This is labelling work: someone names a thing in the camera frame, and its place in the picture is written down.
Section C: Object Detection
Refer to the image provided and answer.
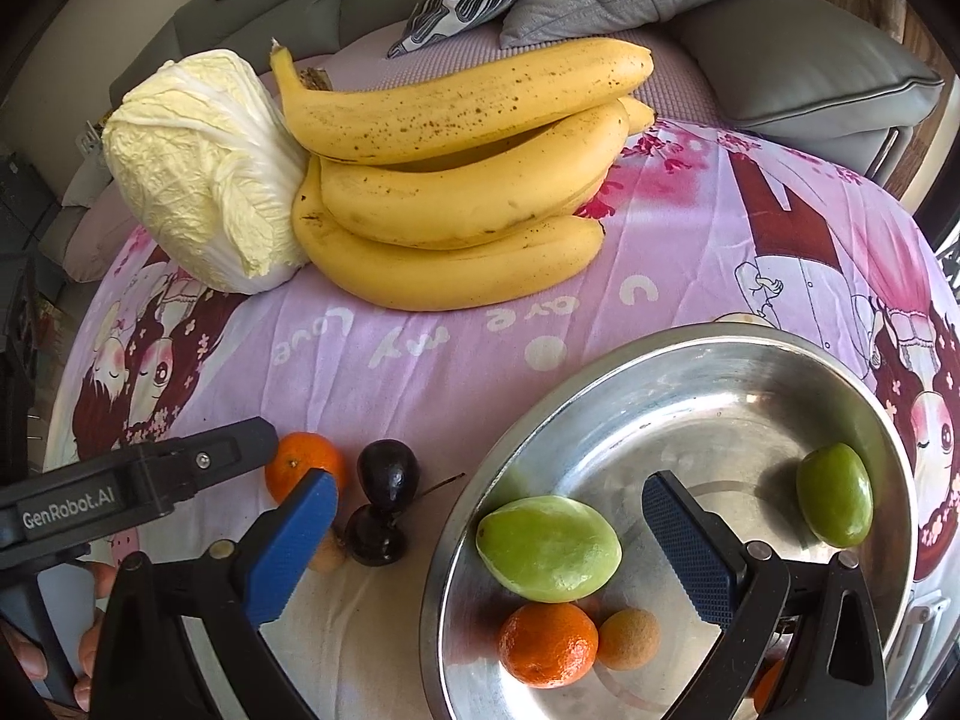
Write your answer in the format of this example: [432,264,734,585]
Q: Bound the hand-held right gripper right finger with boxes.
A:
[643,471,890,720]

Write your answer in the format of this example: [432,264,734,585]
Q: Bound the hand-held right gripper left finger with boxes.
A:
[88,469,340,720]

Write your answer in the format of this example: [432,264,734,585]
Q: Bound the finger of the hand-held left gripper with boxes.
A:
[139,416,278,511]

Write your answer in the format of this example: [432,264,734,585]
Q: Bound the brown longan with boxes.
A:
[307,526,348,575]
[596,607,662,672]

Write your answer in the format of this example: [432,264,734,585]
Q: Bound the orange mandarin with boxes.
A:
[264,432,347,507]
[499,601,599,689]
[750,656,788,715]

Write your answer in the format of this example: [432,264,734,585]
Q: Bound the dark purple plum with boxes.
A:
[345,504,410,568]
[356,439,421,511]

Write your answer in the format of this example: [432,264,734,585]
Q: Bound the large green fruit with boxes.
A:
[476,495,623,605]

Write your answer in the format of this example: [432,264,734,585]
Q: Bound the stainless steel bowl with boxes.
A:
[418,322,922,720]

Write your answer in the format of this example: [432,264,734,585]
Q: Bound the small green fruit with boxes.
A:
[795,442,875,548]

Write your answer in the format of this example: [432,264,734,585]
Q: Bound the person's left hand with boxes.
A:
[75,562,119,711]

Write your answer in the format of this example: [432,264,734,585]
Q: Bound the pink printed tablecloth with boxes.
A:
[41,116,960,720]

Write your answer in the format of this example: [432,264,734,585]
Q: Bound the napa cabbage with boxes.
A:
[103,50,310,293]

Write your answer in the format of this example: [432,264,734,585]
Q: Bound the white bag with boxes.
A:
[64,120,113,203]

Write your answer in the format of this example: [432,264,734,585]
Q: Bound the speckled yellow banana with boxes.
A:
[270,37,655,164]

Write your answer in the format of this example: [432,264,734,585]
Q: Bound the grey sofa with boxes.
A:
[109,0,946,188]

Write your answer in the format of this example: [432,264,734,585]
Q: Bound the silver metal frame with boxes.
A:
[885,589,950,683]

